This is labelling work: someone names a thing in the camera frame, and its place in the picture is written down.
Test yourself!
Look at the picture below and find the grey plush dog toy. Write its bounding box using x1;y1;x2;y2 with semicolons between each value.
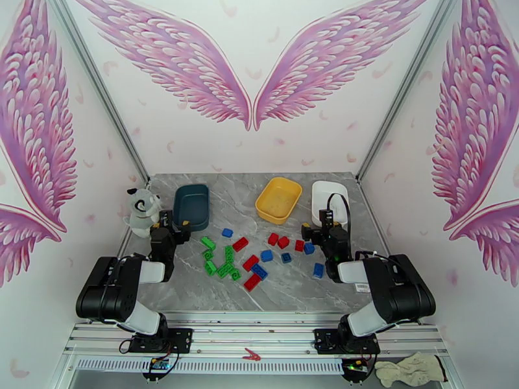
123;187;163;239

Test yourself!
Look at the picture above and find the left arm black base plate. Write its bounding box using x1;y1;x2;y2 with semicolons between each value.
128;327;194;355

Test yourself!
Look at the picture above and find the aluminium mounting rail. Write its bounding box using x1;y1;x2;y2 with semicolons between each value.
62;311;451;357

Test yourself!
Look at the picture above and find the yellow plastic container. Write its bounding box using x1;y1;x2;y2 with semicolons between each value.
254;177;304;226

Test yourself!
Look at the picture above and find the beige work glove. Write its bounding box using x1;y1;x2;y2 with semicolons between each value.
374;352;448;388

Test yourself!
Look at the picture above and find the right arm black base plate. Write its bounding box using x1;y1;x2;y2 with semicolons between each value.
314;328;381;355

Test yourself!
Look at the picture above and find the white perforated cable tray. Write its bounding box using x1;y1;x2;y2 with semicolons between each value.
76;357;346;375

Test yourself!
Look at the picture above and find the dark teal plastic container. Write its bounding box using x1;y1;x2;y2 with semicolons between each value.
172;183;211;233

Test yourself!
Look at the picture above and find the white plastic container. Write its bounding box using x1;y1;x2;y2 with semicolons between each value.
311;180;350;228

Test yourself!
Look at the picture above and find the aluminium frame post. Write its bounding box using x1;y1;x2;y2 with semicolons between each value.
356;0;471;184
44;0;151;192

